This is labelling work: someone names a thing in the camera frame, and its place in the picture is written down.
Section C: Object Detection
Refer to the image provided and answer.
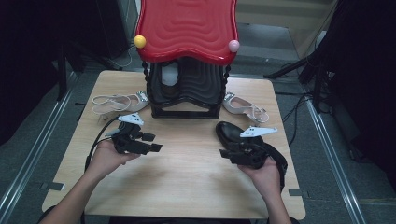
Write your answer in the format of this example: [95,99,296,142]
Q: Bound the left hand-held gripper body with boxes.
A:
[111,113,148,155]

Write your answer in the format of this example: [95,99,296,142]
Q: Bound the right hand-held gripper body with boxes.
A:
[229,125,278,171]

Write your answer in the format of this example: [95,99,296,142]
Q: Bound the black leather shoe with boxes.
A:
[215,120,289,175]
[157,60,183,100]

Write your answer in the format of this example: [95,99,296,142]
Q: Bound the white strappy sandal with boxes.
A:
[92,91,150,121]
[222,91,271,129]

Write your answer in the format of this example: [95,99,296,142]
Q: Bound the red and black shoe rack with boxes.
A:
[134,0,241,119]

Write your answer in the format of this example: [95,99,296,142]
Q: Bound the person's right hand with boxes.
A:
[237,155,282,201]

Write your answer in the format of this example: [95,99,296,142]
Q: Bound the person's left hand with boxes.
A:
[86,139,142,182]

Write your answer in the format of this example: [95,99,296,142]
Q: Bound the grey tape strip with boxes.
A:
[39,181,65,191]
[288,189,311,199]

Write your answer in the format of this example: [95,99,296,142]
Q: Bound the black metal stand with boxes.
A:
[55,40,69,102]

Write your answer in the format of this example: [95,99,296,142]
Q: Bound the black tripod leg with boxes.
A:
[263,56,314,79]

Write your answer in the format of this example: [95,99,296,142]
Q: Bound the dark curtain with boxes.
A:
[298,0,396,188]
[0,0,132,146]

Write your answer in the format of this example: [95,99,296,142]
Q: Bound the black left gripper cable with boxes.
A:
[84,116,121,173]

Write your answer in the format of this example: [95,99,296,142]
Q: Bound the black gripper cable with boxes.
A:
[84,116,121,173]
[277,163,288,192]

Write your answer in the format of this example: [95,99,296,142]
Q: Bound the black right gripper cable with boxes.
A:
[277,163,288,192]

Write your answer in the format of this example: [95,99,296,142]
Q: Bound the black floor cables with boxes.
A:
[280,92,313,147]

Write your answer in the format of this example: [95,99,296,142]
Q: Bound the thin white floor cable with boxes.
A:
[108,46,138,69]

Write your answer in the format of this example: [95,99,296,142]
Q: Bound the metal floor rail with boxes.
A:
[305,98,368,224]
[0,71,78,218]

